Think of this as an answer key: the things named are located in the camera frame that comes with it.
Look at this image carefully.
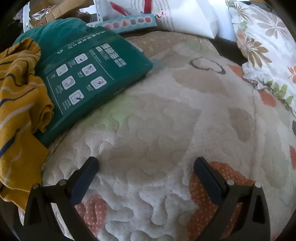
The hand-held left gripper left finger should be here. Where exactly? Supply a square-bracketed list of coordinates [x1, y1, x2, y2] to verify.
[14, 156, 100, 241]

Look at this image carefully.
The crumpled foil wrapper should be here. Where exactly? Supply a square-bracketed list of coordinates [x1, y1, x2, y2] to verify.
[31, 8, 55, 21]

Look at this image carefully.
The floral pillow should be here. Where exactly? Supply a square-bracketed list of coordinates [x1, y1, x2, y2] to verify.
[225, 0, 296, 116]

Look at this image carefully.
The yellow striped garment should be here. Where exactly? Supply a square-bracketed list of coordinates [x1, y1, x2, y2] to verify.
[0, 37, 55, 212]

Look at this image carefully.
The green paper ream package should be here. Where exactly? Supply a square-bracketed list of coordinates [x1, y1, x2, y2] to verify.
[13, 19, 153, 147]

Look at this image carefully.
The white metal rack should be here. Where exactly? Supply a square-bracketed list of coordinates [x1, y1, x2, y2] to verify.
[23, 0, 103, 33]

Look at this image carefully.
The cardboard box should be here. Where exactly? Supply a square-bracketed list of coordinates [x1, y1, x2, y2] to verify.
[29, 0, 93, 27]

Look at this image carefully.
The light blue flat box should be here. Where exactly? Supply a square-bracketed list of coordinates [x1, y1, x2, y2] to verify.
[95, 13, 156, 30]

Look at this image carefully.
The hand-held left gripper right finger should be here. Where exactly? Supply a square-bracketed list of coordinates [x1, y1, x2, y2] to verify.
[193, 157, 271, 241]

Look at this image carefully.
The white printed bag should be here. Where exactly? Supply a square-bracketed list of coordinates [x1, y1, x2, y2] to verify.
[109, 0, 219, 39]

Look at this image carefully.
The quilted patterned blanket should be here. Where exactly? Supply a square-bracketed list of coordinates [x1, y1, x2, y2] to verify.
[18, 31, 296, 241]

